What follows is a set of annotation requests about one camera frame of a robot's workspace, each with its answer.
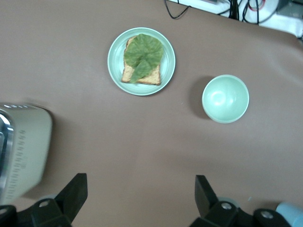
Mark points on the beige chrome toaster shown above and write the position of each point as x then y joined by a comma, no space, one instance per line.
28,146

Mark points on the green lettuce leaf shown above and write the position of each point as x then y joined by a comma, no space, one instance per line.
144,52

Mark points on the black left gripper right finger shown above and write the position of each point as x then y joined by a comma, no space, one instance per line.
206,201

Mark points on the blue plastic cup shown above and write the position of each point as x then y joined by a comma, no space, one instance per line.
291,212

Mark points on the pale green plate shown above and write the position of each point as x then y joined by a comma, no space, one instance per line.
165,78

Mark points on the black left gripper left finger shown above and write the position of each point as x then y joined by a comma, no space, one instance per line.
68,201

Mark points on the pale green bowl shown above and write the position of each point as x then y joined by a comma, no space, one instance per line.
225,99

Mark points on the toast slice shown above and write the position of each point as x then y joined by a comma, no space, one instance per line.
151,78

